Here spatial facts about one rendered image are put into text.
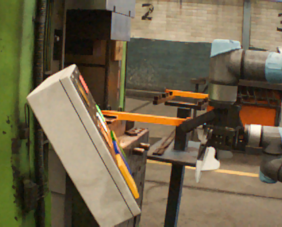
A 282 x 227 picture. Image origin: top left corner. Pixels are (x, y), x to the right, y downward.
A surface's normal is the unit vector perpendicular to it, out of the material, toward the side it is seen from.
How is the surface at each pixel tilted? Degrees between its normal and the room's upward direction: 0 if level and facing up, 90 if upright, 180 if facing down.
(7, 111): 90
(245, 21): 90
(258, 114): 90
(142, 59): 90
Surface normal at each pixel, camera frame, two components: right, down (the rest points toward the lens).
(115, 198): 0.03, 0.18
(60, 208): -0.40, 0.15
